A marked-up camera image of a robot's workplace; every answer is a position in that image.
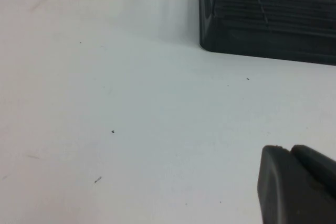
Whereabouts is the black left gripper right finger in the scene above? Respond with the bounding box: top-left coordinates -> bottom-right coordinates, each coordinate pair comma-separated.
290,144 -> 336,198

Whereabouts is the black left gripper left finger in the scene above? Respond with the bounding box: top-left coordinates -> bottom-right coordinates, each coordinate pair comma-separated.
257,145 -> 336,224

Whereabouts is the black plastic drip tray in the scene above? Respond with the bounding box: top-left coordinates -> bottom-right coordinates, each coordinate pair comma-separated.
197,0 -> 336,66

